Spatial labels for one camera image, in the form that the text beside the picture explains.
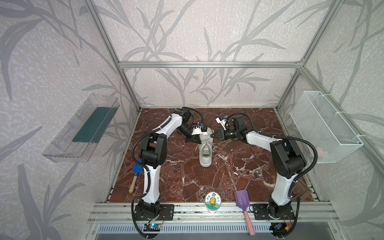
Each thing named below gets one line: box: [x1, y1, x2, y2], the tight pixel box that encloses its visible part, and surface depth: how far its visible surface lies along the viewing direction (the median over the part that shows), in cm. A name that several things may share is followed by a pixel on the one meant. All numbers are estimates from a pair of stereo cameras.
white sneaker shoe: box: [199, 127, 214, 167], surface depth 91 cm
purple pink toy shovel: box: [234, 189, 256, 236], surface depth 79 cm
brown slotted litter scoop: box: [292, 178, 312, 201], surface depth 82 cm
